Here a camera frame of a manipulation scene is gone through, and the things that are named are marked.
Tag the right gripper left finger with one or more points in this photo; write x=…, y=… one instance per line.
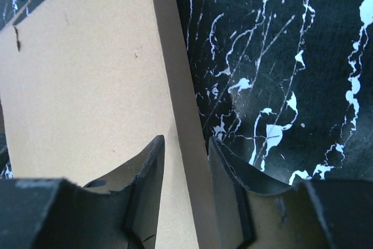
x=117, y=210

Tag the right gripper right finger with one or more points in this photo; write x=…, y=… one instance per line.
x=255, y=210

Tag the brown cardboard box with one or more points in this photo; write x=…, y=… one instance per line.
x=87, y=84

